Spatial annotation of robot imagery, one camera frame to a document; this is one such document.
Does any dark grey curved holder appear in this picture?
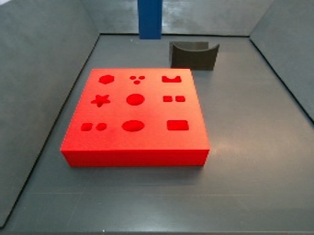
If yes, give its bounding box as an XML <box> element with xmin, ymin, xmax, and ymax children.
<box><xmin>170</xmin><ymin>41</ymin><xmax>219</xmax><ymax>71</ymax></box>

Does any red shape sorting block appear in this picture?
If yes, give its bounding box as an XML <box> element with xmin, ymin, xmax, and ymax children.
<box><xmin>60</xmin><ymin>68</ymin><xmax>210</xmax><ymax>167</ymax></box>

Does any blue vertical post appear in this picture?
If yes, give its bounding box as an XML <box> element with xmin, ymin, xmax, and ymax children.
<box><xmin>138</xmin><ymin>0</ymin><xmax>163</xmax><ymax>39</ymax></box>

